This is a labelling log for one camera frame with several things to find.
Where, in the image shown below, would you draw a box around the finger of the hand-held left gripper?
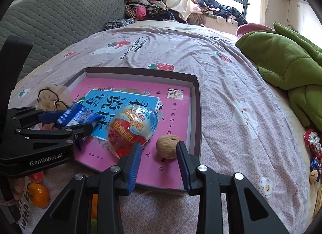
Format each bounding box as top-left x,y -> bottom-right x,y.
14,122 -> 93,149
7,107 -> 68,131

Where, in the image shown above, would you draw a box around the walnut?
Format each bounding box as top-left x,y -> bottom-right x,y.
156,135 -> 182,159

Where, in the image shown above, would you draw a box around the blue snack packet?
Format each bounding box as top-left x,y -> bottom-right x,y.
56,104 -> 101,128

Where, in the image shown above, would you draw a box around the yellow woven item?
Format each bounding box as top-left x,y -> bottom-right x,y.
314,186 -> 322,216

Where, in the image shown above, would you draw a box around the person's left hand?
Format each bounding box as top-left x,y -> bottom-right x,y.
13,177 -> 32,201

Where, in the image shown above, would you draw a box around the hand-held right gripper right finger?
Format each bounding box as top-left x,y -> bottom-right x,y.
176,141 -> 290,234

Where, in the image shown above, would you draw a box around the grey quilted headboard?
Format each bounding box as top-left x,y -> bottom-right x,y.
0,0 -> 126,84

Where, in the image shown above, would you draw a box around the dark clothes on windowsill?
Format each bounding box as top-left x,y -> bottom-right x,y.
191,0 -> 248,26

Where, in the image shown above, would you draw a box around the green fleece blanket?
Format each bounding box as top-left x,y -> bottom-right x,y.
235,22 -> 322,128

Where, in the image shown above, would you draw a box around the red egg toy blue top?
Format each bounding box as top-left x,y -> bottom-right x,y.
106,105 -> 159,159

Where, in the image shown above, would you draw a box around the dark pink pillow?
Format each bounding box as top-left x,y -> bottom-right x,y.
236,23 -> 275,41

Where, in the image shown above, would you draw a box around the blue red small wrapper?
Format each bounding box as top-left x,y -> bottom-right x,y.
310,158 -> 322,172

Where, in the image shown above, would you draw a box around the pile of mixed clothes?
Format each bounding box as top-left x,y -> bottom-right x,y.
125,0 -> 188,25

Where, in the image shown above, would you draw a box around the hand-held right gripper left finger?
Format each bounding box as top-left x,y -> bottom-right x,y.
31,142 -> 143,234

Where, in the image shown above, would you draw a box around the shallow grey cardboard box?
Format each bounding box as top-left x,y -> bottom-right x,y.
62,67 -> 202,197

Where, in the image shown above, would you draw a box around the red white foil wrapper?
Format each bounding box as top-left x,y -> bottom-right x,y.
303,129 -> 322,159

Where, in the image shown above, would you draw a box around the dark patterned cloth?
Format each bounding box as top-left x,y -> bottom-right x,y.
104,18 -> 135,31

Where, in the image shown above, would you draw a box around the brown cloth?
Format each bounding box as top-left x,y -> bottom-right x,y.
187,13 -> 208,26

